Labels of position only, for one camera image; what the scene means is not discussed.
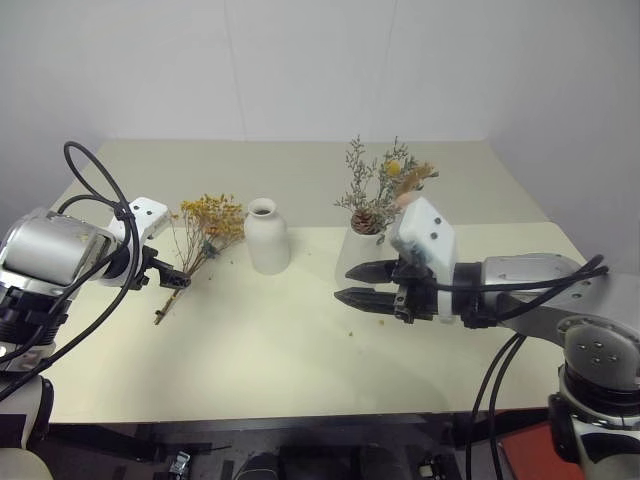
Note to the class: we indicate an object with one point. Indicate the small silver metal bracket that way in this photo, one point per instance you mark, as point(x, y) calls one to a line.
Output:
point(180, 462)

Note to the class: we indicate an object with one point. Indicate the white tapered ceramic vase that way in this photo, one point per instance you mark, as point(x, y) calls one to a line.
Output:
point(360, 250)

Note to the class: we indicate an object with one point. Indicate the black table frame bar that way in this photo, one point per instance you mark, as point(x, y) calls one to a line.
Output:
point(250, 430)

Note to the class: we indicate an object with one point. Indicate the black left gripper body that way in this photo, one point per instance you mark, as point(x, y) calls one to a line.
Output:
point(142, 265)

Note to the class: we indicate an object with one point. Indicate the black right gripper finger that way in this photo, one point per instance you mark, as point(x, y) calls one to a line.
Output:
point(372, 271)
point(367, 299)

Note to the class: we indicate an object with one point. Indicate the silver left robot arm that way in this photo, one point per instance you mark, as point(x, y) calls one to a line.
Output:
point(47, 247)

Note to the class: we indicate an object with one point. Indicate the dark rounded shape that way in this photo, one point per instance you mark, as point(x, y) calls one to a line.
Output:
point(257, 467)

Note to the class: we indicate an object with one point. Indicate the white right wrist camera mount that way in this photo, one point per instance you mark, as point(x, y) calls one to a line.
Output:
point(432, 240)

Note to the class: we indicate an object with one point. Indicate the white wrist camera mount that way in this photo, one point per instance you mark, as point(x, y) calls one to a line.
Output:
point(432, 240)
point(146, 215)

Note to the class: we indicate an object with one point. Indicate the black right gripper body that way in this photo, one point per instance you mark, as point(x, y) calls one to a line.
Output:
point(415, 295)

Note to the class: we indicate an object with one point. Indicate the white bottle-shaped ceramic vase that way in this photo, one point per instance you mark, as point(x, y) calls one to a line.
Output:
point(266, 240)

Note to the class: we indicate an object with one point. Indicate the red panel under table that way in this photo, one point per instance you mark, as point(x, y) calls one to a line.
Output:
point(540, 452)

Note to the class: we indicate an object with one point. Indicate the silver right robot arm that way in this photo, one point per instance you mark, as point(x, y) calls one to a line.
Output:
point(550, 300)

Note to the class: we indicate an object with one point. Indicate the mixed dried bouquet with pinecone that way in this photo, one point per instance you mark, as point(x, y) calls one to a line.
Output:
point(372, 200)

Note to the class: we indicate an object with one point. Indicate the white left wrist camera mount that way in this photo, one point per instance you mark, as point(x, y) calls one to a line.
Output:
point(146, 215)

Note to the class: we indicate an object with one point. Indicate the yellow dried flower bouquet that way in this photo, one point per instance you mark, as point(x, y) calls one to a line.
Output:
point(212, 220)

